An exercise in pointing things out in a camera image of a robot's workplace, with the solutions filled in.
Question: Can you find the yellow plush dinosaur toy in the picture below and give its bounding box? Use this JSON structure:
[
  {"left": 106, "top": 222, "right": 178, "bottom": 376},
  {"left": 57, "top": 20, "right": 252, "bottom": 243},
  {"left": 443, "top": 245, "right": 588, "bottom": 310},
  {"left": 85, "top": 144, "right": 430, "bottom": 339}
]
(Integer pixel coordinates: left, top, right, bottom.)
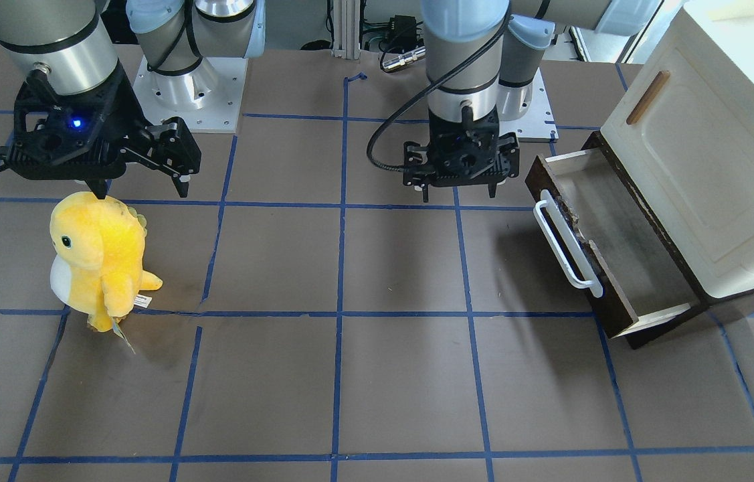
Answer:
[{"left": 49, "top": 191, "right": 163, "bottom": 341}]

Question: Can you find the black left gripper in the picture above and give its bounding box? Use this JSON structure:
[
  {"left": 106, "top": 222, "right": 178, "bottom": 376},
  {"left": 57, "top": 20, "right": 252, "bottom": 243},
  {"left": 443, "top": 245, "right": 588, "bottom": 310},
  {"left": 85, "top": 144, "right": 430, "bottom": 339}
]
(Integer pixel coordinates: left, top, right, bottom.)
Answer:
[{"left": 402, "top": 108, "right": 520, "bottom": 204}]

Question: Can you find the cream plastic cabinet box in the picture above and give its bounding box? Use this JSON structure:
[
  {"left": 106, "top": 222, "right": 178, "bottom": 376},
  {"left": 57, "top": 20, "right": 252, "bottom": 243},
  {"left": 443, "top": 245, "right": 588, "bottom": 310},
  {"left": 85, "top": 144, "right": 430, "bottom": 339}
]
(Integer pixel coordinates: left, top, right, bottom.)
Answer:
[{"left": 601, "top": 1, "right": 754, "bottom": 298}]

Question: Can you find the aluminium frame post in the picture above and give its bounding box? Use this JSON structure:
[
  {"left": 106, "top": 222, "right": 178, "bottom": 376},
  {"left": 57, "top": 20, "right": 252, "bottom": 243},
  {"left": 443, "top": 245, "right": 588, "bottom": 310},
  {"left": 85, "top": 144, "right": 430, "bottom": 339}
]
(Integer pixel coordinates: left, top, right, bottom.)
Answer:
[{"left": 331, "top": 0, "right": 363, "bottom": 61}]

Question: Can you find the black power adapter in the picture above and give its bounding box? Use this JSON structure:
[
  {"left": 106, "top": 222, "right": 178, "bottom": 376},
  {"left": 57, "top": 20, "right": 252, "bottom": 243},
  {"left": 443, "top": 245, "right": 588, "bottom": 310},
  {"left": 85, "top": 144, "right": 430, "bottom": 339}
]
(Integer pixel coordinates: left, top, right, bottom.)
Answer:
[{"left": 387, "top": 15, "right": 417, "bottom": 44}]

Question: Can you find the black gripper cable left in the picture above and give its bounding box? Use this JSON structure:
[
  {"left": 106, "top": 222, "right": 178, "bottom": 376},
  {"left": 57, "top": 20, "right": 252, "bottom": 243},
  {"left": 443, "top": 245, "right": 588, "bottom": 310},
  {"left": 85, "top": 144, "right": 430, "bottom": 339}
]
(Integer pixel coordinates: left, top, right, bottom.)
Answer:
[{"left": 367, "top": 0, "right": 514, "bottom": 173}]

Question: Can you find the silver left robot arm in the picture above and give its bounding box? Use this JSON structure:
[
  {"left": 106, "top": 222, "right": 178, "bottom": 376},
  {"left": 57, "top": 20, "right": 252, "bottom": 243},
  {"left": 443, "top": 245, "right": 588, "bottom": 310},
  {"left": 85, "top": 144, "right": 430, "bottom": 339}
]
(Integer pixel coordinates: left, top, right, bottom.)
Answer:
[{"left": 400, "top": 1, "right": 655, "bottom": 198}]

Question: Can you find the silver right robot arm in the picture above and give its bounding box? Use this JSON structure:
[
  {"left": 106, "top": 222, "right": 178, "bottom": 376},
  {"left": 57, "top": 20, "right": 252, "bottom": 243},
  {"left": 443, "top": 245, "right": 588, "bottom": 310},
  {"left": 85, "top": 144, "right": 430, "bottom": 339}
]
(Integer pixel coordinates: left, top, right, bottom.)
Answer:
[{"left": 0, "top": 1, "right": 266, "bottom": 199}]

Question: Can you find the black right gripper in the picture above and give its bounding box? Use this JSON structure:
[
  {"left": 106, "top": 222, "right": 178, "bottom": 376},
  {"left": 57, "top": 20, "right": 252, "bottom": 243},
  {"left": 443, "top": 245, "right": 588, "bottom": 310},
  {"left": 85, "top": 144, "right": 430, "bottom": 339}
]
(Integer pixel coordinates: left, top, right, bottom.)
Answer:
[{"left": 5, "top": 64, "right": 201, "bottom": 200}]

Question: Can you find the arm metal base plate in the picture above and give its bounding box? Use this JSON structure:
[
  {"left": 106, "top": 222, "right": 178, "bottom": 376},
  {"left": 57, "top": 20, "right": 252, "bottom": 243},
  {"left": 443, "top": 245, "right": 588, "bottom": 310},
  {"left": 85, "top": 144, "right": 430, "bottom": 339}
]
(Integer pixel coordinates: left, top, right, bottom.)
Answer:
[
  {"left": 133, "top": 58, "right": 249, "bottom": 134},
  {"left": 496, "top": 70, "right": 559, "bottom": 143}
]

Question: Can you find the dark wooden drawer white handle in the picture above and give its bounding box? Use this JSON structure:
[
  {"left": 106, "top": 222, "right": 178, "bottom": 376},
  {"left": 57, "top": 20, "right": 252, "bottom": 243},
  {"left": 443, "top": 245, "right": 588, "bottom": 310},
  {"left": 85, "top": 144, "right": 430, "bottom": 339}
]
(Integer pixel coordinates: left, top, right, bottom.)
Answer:
[{"left": 526, "top": 149, "right": 700, "bottom": 338}]

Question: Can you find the silver cable connector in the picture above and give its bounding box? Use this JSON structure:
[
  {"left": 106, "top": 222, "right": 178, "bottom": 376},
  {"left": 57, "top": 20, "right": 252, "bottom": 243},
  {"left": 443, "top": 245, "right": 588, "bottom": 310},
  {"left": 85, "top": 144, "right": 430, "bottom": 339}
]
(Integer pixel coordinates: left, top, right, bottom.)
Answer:
[{"left": 380, "top": 46, "right": 426, "bottom": 74}]

